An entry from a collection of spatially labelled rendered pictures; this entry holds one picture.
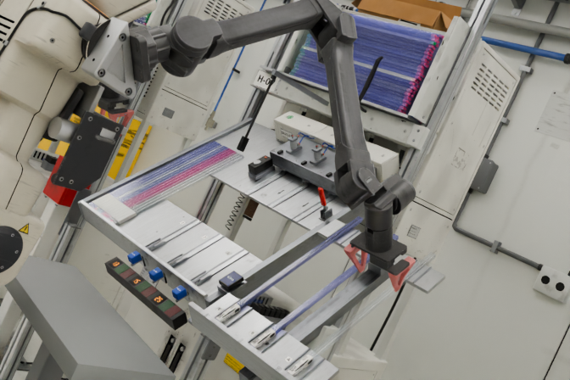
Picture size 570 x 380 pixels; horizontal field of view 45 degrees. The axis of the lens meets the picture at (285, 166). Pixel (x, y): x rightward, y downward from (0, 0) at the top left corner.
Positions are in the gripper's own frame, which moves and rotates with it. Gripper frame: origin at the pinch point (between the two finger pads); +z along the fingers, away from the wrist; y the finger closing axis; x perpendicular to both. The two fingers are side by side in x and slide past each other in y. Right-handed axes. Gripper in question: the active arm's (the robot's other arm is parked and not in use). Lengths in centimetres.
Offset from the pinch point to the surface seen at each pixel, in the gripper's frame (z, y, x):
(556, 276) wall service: 112, 22, -152
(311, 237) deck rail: 16.8, 36.6, -16.3
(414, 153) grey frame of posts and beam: 8, 32, -58
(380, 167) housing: 10, 38, -48
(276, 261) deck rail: 17.1, 37.2, -3.1
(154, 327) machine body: 60, 84, 12
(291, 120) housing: 10, 80, -53
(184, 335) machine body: 56, 70, 10
